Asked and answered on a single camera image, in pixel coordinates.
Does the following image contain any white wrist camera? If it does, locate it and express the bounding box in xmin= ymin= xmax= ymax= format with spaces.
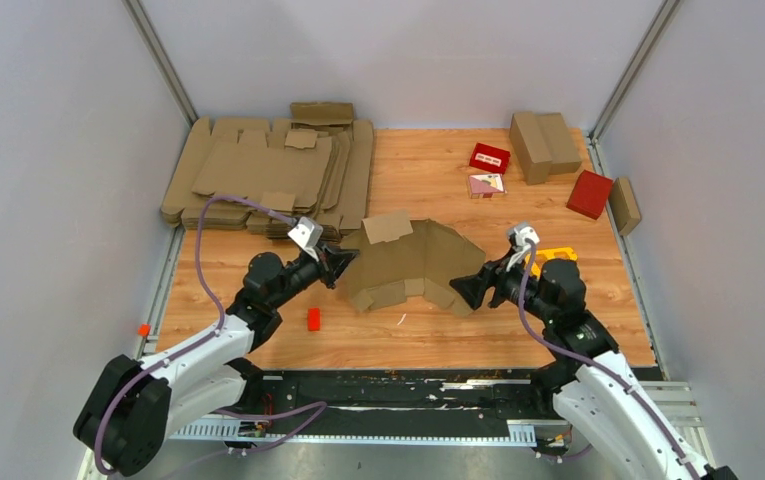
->
xmin=288 ymin=217 xmax=323 ymax=261
xmin=506 ymin=222 xmax=540 ymax=258

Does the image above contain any left aluminium frame post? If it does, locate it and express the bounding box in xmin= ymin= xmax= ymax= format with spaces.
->
xmin=122 ymin=0 xmax=199 ymax=126

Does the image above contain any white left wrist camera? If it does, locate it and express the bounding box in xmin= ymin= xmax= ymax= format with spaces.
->
xmin=288 ymin=217 xmax=323 ymax=261

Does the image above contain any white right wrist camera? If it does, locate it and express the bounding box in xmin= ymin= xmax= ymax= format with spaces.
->
xmin=506 ymin=222 xmax=540 ymax=258

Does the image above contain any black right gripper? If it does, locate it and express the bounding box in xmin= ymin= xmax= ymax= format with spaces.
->
xmin=448 ymin=248 xmax=554 ymax=325

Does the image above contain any closed red box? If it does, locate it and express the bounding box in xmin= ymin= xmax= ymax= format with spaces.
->
xmin=566 ymin=170 xmax=614 ymax=220

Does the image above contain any tall brown cardboard box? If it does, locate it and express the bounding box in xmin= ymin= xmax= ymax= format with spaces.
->
xmin=509 ymin=111 xmax=552 ymax=185

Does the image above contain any red open box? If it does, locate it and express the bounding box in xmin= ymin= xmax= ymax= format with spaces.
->
xmin=468 ymin=142 xmax=511 ymax=174

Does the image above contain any pink white small card box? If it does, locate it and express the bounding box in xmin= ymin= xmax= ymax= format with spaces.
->
xmin=467 ymin=173 xmax=507 ymax=199

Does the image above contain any flat brown cardboard box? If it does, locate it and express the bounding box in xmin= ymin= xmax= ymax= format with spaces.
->
xmin=536 ymin=113 xmax=582 ymax=175

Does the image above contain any aluminium frame post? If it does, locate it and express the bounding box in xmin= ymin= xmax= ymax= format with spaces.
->
xmin=589 ymin=0 xmax=683 ymax=142
xmin=122 ymin=0 xmax=199 ymax=126

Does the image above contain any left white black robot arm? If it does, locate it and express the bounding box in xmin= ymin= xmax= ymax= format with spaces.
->
xmin=73 ymin=242 xmax=359 ymax=477

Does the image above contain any stack of flat cardboard sheets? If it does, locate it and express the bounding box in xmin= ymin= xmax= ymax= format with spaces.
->
xmin=160 ymin=102 xmax=376 ymax=241

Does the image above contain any right aluminium frame post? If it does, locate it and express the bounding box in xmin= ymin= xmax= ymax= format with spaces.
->
xmin=589 ymin=0 xmax=683 ymax=142

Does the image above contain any white slotted cable duct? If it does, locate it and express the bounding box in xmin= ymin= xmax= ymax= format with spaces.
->
xmin=120 ymin=417 xmax=539 ymax=446

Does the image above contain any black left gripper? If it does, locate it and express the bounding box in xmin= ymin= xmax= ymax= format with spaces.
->
xmin=269 ymin=239 xmax=359 ymax=310

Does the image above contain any small brown box at edge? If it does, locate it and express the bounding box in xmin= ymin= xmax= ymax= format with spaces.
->
xmin=609 ymin=177 xmax=642 ymax=236

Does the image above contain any small red block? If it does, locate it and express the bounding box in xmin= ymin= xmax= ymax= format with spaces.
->
xmin=307 ymin=307 xmax=322 ymax=332

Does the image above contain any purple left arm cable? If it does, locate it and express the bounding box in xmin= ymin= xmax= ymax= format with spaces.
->
xmin=93 ymin=193 xmax=328 ymax=478

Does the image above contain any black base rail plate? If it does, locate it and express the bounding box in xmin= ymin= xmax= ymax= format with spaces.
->
xmin=228 ymin=368 xmax=573 ymax=440

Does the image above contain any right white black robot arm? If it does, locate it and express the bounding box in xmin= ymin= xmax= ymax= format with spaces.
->
xmin=450 ymin=258 xmax=736 ymax=479

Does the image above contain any yellow plastic triangle frame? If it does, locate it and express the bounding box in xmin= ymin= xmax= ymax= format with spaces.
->
xmin=531 ymin=247 xmax=578 ymax=277

